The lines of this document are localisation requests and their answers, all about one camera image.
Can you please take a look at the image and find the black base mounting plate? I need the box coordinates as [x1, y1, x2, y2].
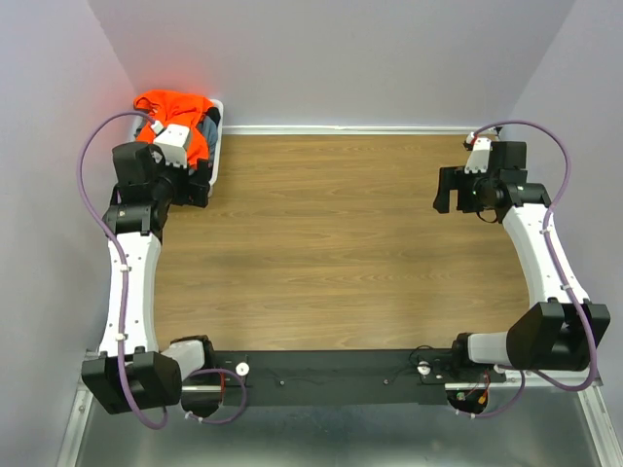
[181, 345, 505, 419]

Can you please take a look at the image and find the white plastic laundry basket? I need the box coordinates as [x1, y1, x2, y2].
[132, 100, 224, 197]

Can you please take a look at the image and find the black garment in basket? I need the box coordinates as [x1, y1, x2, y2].
[202, 106, 221, 127]

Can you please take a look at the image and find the orange t shirt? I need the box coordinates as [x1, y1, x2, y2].
[133, 90, 214, 169]

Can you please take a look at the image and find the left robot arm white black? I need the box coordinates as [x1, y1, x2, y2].
[81, 141, 216, 414]

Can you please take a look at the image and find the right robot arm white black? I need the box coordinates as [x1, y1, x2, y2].
[433, 136, 610, 381]

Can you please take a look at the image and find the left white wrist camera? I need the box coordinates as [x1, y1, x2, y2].
[154, 124, 192, 168]

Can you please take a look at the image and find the grey blue t shirt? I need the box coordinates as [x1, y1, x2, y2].
[202, 117, 218, 162]

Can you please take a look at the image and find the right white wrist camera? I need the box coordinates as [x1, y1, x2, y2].
[463, 132, 493, 174]

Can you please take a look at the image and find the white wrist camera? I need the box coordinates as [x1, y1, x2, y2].
[463, 132, 493, 174]
[154, 124, 192, 168]

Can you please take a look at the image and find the aluminium frame rail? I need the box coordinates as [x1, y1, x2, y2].
[72, 347, 605, 390]

